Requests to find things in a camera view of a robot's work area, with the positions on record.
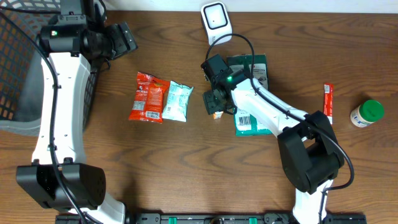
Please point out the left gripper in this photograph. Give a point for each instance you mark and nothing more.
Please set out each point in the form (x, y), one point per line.
(122, 46)

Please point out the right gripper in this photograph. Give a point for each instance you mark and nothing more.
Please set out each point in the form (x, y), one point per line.
(211, 106)

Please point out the orange tissue pack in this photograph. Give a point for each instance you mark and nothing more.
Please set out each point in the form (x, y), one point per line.
(217, 114)

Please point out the mint green snack bag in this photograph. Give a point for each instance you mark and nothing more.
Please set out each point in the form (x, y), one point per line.
(177, 102)

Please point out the green white glove pack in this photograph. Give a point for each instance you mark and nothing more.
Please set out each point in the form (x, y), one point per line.
(245, 123)

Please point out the red snack bag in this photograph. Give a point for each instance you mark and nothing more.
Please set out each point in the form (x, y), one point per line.
(148, 101)

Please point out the red snack stick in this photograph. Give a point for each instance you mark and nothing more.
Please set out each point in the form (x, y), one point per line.
(328, 101)

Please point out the green lidded jar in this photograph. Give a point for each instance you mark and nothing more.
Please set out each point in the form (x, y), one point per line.
(367, 113)

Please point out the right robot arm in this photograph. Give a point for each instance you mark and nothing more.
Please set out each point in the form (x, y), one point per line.
(310, 154)

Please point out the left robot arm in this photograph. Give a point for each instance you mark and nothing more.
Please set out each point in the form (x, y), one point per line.
(58, 176)

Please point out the white barcode scanner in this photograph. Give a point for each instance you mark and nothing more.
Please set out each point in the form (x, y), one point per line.
(215, 21)

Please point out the grey plastic basket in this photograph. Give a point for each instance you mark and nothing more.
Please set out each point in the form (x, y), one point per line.
(22, 84)

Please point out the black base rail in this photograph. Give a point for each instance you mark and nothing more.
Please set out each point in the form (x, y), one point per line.
(267, 218)

